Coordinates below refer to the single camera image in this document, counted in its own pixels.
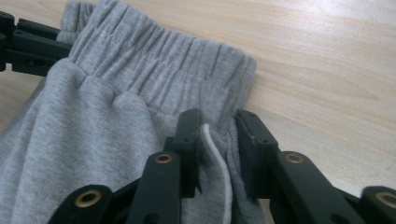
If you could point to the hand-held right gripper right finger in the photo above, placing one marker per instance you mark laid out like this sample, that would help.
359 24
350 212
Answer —
257 155

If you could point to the grey shorts with white stripe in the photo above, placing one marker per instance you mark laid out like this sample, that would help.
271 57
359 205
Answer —
109 124

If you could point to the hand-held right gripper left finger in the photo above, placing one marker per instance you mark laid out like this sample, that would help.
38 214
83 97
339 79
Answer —
188 146

